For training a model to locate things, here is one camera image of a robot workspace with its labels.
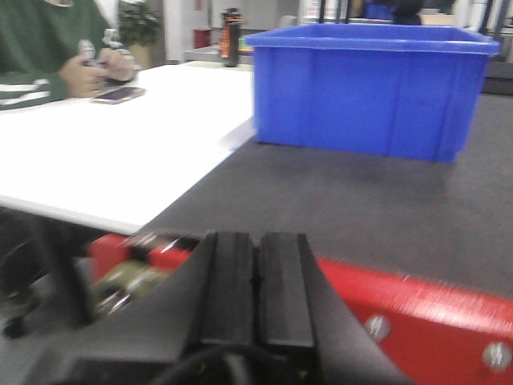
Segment black orange water bottle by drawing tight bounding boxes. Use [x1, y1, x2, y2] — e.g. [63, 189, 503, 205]
[220, 7, 242, 67]

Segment red conveyor frame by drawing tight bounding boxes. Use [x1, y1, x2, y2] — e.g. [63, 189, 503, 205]
[88, 234, 512, 384]

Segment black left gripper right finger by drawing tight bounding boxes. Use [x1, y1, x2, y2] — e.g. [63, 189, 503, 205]
[259, 233, 409, 384]

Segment potted green plant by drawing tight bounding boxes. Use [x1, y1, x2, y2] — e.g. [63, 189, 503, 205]
[118, 1, 161, 70]

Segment smartphone on table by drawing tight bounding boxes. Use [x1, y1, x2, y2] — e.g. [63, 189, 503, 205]
[91, 86, 147, 104]

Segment white table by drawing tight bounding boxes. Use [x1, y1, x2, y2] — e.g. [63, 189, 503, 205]
[1, 62, 254, 233]

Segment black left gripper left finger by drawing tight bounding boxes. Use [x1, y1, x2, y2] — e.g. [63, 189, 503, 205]
[24, 232, 253, 384]

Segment blue plastic crate on belt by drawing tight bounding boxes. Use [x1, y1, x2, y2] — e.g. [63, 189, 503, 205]
[246, 23, 499, 162]

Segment person in green sweater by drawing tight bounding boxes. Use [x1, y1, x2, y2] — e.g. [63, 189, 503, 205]
[1, 1, 137, 111]

